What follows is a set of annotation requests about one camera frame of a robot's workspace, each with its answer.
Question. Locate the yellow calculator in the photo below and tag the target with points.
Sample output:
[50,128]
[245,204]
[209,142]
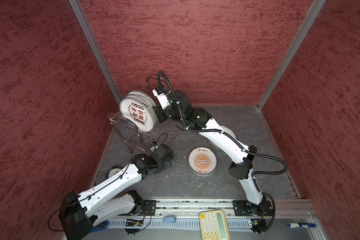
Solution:
[214,225]

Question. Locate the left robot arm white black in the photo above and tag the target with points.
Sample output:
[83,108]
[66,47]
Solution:
[80,213]

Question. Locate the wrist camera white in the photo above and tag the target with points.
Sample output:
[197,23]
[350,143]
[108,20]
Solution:
[154,146]
[162,98]

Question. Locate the blue black tool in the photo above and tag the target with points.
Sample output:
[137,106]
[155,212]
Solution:
[102,226]

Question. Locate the left small circuit board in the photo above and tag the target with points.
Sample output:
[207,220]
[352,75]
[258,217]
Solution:
[134,223]

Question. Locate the round gauge on table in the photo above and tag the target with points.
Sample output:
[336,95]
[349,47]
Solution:
[113,171]

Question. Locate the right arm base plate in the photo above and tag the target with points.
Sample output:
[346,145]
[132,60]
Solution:
[245,208]

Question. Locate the right corner aluminium post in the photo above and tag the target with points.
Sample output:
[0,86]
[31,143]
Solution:
[305,26]

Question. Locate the white plate grey outline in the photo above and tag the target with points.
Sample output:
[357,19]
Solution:
[148,99]

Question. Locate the aluminium rail frame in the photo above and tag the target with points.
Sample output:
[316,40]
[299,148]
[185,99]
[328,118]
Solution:
[187,215]

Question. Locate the right small circuit board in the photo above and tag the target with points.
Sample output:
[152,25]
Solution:
[259,226]

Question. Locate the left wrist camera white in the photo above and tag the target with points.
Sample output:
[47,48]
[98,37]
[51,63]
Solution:
[154,146]

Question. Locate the light blue eraser block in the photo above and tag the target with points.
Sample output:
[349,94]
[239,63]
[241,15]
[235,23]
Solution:
[169,219]

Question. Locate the left corner aluminium post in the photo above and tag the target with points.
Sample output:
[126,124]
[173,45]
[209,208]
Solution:
[85,26]

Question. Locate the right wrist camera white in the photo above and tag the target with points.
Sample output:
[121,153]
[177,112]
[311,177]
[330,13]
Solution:
[162,98]

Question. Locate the stainless steel dish rack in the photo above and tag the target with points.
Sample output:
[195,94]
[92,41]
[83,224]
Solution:
[130,134]

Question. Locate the blue white marker pen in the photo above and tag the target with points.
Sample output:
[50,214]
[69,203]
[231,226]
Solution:
[302,225]

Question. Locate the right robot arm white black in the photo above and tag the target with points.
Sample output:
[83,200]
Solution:
[176,106]

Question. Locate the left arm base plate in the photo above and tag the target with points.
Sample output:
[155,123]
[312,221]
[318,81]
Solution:
[146,207]

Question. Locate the corner aluminium post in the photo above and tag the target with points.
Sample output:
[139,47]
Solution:
[85,26]
[305,26]

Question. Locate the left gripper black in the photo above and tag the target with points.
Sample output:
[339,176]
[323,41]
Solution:
[167,164]

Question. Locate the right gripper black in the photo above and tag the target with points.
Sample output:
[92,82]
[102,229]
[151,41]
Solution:
[161,112]

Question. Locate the small circuit board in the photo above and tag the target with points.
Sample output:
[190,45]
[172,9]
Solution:
[259,226]
[134,223]

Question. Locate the front white plate red pattern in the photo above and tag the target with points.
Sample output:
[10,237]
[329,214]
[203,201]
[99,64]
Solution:
[137,112]

